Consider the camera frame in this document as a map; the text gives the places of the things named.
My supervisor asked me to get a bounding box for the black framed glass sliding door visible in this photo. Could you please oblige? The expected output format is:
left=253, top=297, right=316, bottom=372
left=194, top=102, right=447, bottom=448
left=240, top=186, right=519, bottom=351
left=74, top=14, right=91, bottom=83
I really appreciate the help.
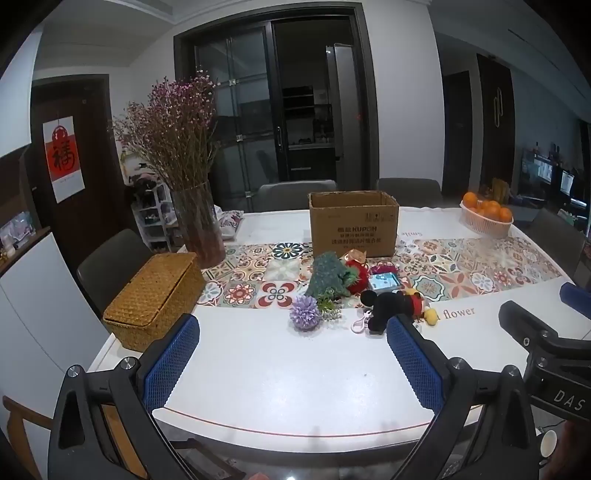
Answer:
left=174, top=9, right=379, bottom=213

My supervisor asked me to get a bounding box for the grey dining chair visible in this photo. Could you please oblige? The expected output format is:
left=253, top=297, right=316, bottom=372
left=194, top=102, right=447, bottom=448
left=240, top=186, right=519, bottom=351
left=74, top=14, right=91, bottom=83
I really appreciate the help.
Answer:
left=526, top=210, right=587, bottom=282
left=254, top=180, right=338, bottom=213
left=376, top=178, right=444, bottom=208
left=76, top=228, right=153, bottom=319

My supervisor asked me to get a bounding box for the pile of oranges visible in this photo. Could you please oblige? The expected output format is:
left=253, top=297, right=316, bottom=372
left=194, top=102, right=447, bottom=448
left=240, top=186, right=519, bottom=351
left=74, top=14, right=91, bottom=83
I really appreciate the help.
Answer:
left=462, top=191, right=513, bottom=222

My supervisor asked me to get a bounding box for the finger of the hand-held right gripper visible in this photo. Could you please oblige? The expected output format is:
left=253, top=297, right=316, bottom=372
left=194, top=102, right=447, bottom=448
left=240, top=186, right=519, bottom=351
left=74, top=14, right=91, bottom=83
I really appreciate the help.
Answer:
left=558, top=282, right=591, bottom=320
left=499, top=300, right=563, bottom=352

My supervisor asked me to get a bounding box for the white cabinet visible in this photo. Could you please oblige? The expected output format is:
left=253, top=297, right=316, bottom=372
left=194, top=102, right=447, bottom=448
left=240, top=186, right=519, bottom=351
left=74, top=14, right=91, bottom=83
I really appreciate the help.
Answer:
left=0, top=231, right=112, bottom=416

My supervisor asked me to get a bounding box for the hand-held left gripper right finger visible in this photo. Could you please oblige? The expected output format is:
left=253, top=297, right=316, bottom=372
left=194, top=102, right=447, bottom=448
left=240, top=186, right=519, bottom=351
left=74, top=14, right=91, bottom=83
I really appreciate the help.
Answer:
left=385, top=314, right=541, bottom=480

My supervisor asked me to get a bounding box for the woven straw basket box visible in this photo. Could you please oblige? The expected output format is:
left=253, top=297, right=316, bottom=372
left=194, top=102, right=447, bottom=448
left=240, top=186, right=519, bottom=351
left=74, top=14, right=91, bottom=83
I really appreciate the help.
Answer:
left=102, top=252, right=206, bottom=352

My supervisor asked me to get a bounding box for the purple flower ball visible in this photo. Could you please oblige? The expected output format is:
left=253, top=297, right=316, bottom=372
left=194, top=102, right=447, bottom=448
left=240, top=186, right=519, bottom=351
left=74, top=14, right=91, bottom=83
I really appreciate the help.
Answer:
left=290, top=295, right=320, bottom=330

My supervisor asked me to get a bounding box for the small artificial plant sprig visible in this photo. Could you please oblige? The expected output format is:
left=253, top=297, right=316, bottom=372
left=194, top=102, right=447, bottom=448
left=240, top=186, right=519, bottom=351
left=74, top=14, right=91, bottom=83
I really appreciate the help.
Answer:
left=316, top=291, right=345, bottom=321

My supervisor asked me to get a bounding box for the blue and white packet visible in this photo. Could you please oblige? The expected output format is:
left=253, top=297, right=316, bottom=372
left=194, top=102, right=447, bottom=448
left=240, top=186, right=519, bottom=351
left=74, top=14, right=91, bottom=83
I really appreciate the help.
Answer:
left=368, top=272, right=402, bottom=292

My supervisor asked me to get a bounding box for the white storage rack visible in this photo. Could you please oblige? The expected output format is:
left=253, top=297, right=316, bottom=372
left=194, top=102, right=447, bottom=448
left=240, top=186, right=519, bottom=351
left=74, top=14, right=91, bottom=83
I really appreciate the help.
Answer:
left=129, top=178, right=185, bottom=252

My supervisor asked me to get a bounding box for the grey refrigerator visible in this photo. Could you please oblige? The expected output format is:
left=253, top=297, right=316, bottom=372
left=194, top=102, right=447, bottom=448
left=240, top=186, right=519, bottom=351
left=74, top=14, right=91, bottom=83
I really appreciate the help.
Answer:
left=325, top=44, right=358, bottom=188

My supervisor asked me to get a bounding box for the dark closet door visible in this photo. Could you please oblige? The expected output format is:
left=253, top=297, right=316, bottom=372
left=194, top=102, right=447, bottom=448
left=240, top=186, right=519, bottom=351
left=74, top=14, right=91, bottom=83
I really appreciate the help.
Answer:
left=478, top=53, right=515, bottom=190

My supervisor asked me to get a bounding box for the brown cardboard box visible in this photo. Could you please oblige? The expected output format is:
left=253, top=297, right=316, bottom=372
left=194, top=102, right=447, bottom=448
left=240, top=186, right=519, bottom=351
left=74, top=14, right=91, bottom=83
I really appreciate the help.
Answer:
left=308, top=190, right=400, bottom=259

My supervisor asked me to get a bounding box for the dark green plush toy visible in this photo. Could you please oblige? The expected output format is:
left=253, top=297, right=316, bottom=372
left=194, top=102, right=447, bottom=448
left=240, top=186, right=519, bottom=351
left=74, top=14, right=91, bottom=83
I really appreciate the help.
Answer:
left=305, top=251, right=360, bottom=298

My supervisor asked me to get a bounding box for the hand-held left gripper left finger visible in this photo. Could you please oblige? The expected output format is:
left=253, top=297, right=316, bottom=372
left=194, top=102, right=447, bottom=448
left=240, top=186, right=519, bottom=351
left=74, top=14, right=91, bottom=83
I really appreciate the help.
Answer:
left=47, top=314, right=206, bottom=480

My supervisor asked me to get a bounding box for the dark wooden door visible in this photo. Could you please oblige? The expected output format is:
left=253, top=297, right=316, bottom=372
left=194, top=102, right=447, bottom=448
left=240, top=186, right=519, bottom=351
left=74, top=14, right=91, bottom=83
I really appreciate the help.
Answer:
left=25, top=76, right=134, bottom=278

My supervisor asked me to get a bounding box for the red and white wall calendar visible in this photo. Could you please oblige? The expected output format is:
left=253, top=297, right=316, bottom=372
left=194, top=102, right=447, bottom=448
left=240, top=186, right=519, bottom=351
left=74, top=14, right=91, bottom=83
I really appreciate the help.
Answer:
left=43, top=116, right=86, bottom=204

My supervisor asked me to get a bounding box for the red and green plush toy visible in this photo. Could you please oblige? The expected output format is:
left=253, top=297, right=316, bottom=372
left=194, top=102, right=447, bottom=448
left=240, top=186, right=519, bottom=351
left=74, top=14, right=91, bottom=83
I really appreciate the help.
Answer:
left=339, top=258, right=371, bottom=296

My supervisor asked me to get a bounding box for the dried purple flower bunch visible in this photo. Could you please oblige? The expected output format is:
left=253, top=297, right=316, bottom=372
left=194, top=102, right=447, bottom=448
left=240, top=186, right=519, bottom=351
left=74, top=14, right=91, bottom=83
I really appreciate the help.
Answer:
left=112, top=69, right=220, bottom=195

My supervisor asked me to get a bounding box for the floral fabric pouch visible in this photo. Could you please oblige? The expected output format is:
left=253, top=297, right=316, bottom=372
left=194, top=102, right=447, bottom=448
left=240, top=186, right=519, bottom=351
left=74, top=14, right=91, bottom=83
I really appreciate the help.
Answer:
left=217, top=209, right=245, bottom=240

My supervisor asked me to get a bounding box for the tile pattern table runner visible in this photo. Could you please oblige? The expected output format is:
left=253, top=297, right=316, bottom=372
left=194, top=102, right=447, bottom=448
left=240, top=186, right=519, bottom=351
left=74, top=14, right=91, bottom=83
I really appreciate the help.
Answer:
left=196, top=236, right=564, bottom=309

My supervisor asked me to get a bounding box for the white plastic fruit basket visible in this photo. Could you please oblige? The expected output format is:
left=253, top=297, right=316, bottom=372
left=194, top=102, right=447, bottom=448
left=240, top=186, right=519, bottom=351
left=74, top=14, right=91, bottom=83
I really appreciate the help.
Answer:
left=459, top=202, right=514, bottom=238

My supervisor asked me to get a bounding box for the black mouse plush toy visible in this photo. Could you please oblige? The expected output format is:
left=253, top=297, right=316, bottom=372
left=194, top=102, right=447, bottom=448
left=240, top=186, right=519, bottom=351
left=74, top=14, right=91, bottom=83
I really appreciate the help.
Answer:
left=360, top=288, right=438, bottom=335

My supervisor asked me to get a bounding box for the wooden chair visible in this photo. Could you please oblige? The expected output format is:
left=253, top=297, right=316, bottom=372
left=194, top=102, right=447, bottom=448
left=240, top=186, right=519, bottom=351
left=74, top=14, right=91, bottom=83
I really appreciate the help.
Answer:
left=2, top=394, right=58, bottom=444

